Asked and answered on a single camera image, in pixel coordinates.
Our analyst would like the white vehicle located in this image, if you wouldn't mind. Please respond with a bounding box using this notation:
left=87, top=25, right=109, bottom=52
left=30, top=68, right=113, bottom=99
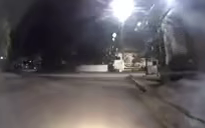
left=111, top=54, right=126, bottom=73

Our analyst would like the street lamp pole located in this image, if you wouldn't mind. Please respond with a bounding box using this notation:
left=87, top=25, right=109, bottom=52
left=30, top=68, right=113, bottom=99
left=110, top=0, right=136, bottom=64

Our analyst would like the pale concrete kerb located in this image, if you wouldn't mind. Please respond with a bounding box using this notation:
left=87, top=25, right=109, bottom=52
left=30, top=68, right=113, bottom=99
left=128, top=74, right=205, bottom=128

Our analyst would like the grey asphalt road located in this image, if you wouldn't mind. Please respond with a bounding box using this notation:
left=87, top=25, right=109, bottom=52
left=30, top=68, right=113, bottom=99
left=0, top=71, right=204, bottom=128

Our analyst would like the tree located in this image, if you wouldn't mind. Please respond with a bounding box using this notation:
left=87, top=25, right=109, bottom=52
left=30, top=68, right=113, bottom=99
left=145, top=6, right=199, bottom=84

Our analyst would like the dark car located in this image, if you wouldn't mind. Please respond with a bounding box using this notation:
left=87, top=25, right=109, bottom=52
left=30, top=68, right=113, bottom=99
left=14, top=57, right=41, bottom=73

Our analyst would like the low white wall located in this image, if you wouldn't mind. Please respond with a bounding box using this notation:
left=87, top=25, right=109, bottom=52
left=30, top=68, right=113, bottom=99
left=75, top=64, right=109, bottom=73

